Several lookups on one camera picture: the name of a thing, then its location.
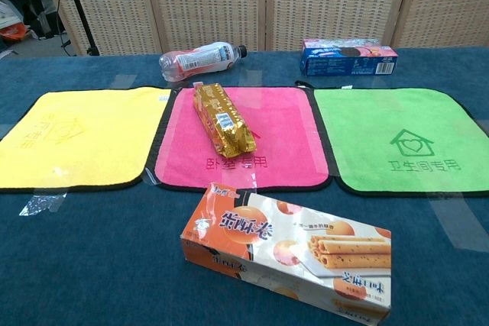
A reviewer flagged woven folding screen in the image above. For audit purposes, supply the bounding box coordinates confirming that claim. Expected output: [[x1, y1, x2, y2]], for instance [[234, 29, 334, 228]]
[[34, 0, 489, 56]]

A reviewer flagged blue cookie box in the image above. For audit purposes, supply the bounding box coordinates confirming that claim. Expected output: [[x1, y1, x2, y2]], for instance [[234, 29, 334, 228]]
[[300, 38, 399, 76]]

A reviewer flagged gold foil snack pack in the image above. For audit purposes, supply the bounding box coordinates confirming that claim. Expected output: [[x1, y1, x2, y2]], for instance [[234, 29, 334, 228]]
[[193, 82, 257, 159]]

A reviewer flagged clear plastic drink bottle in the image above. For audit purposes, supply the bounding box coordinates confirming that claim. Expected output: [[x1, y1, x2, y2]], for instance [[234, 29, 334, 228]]
[[158, 41, 248, 83]]

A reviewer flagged black stand pole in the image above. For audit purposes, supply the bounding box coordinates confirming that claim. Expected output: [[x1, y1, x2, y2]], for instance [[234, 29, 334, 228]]
[[57, 0, 101, 56]]

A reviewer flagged clear tape piece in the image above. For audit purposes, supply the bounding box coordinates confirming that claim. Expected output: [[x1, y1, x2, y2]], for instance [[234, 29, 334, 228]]
[[18, 192, 68, 217]]

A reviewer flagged green cloth mat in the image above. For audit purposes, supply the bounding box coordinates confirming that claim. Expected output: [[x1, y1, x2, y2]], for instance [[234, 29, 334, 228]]
[[313, 87, 489, 198]]

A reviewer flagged yellow cloth mat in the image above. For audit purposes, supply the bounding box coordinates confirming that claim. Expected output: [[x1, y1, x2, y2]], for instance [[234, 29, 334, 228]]
[[0, 86, 172, 194]]

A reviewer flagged pink cloth mat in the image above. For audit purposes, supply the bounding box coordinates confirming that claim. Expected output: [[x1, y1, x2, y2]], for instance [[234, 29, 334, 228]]
[[146, 86, 338, 193]]

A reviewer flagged orange plastic bag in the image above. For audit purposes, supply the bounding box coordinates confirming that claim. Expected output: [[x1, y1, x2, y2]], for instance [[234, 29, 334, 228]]
[[0, 23, 31, 41]]

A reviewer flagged orange white egg roll box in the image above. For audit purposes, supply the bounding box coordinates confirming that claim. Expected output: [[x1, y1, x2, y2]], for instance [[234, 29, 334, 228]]
[[180, 182, 393, 326]]

